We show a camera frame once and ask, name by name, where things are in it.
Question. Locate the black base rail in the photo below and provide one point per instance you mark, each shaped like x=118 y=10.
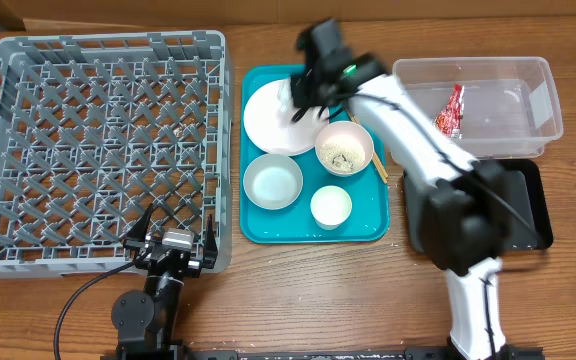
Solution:
x=368 y=355

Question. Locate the clear plastic bin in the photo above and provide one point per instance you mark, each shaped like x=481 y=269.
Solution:
x=511 y=104

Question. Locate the teal plastic tray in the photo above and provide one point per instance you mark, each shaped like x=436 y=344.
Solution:
x=369 y=219

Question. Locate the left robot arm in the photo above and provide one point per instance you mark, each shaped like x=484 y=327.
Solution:
x=145 y=318

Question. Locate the red snack wrapper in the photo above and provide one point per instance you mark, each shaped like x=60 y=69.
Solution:
x=449 y=119

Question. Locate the wooden chopstick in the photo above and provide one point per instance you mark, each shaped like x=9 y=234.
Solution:
x=375 y=158

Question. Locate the white cup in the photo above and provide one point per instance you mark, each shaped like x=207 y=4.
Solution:
x=330 y=207

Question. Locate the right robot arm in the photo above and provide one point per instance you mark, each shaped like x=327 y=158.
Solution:
x=464 y=217

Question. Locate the large white plate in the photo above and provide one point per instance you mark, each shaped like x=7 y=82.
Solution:
x=267 y=120

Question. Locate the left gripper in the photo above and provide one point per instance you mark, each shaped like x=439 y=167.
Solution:
x=136 y=238

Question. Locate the pink bowl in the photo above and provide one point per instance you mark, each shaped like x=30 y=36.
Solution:
x=344 y=148

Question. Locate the grey bowl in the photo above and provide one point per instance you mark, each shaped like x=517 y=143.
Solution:
x=272 y=181

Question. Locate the black tray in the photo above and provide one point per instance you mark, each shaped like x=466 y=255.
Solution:
x=525 y=195

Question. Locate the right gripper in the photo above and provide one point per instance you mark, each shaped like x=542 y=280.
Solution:
x=305 y=93

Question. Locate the grey plastic dish rack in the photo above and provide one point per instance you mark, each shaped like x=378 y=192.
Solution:
x=94 y=129

